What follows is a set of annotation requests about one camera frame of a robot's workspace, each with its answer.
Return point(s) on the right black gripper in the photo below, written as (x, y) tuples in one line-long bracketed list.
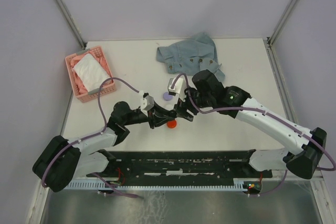
[(181, 108)]

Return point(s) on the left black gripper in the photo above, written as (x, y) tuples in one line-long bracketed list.
[(155, 115)]

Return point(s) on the purple earbud case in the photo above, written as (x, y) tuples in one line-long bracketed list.
[(167, 97)]

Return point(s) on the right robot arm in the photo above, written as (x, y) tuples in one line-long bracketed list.
[(302, 148)]

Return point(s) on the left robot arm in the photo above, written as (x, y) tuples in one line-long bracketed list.
[(65, 159)]

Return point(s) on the blue denim jacket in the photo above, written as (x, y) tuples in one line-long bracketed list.
[(191, 56)]

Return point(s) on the white folded cloth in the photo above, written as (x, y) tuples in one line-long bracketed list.
[(90, 72)]

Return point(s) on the pink plastic basket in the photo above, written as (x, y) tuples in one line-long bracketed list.
[(79, 90)]

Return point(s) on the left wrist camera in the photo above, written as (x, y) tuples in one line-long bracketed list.
[(146, 101)]

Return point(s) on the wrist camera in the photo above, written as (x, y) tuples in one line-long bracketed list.
[(176, 87), (146, 101)]

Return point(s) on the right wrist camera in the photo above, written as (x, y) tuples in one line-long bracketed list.
[(176, 87)]

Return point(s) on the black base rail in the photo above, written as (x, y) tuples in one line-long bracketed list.
[(191, 168)]

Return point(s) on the left aluminium frame post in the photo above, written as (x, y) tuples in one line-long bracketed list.
[(71, 23)]

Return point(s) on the aluminium frame post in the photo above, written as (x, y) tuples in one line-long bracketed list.
[(71, 23), (282, 22)]

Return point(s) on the right aluminium frame post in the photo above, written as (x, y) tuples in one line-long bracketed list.
[(282, 22)]

